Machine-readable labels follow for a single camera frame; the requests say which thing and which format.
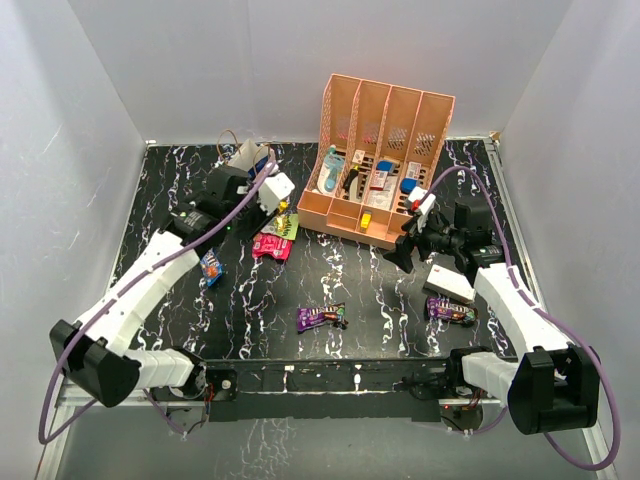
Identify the pink candy packet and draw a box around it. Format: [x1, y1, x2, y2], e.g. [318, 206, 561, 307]
[252, 233, 293, 261]

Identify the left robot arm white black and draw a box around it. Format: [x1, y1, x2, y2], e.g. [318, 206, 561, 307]
[49, 160, 295, 407]

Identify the pale pink paper bag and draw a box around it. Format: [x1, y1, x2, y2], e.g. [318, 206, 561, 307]
[216, 129, 276, 179]

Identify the light blue tape dispenser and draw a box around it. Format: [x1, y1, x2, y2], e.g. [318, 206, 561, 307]
[317, 145, 345, 194]

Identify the yellow M&M's packet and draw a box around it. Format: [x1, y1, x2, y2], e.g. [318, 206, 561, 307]
[274, 201, 288, 229]

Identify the small yellow box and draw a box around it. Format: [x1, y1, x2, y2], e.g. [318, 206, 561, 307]
[360, 211, 372, 231]

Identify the black yellow utility knife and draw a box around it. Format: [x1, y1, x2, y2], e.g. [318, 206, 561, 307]
[343, 164, 361, 202]

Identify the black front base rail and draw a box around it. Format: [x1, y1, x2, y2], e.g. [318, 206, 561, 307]
[149, 357, 506, 424]

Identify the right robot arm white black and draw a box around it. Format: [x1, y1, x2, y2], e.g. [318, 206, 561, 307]
[384, 188, 600, 435]

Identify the white plastic packet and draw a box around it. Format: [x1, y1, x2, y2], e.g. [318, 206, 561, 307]
[365, 190, 394, 210]

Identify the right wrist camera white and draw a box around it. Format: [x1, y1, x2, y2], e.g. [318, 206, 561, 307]
[404, 187, 436, 216]

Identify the purple M&M's packet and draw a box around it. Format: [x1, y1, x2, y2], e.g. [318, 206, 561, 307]
[425, 297, 479, 327]
[296, 302, 348, 334]

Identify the aluminium frame rail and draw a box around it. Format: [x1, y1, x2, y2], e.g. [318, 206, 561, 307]
[34, 364, 619, 480]

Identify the green candy packet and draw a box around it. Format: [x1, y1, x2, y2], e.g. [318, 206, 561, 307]
[261, 214, 299, 241]

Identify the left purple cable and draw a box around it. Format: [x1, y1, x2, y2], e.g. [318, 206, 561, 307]
[38, 149, 279, 446]

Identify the white rectangular box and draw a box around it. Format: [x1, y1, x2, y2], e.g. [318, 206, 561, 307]
[424, 265, 476, 304]

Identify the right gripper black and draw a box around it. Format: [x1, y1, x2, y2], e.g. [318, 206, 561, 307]
[383, 208, 464, 272]

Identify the blue Burts chips bag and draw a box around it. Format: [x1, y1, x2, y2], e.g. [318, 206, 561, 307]
[248, 156, 269, 177]

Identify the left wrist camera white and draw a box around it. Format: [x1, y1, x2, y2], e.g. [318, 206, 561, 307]
[258, 172, 295, 215]

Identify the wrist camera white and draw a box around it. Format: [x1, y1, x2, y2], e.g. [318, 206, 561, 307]
[404, 187, 436, 216]
[258, 172, 295, 215]

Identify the orange desk file organizer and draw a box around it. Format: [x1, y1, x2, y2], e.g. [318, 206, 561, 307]
[297, 74, 455, 249]

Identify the blue M&M's packet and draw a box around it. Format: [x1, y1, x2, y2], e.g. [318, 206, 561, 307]
[200, 249, 224, 287]

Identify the purple cable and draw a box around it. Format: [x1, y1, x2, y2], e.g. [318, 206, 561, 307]
[38, 149, 279, 446]
[422, 165, 622, 471]

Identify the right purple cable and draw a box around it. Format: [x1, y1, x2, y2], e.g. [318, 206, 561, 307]
[422, 165, 622, 471]

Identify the blue white item pack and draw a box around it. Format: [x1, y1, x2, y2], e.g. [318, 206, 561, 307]
[400, 161, 424, 195]

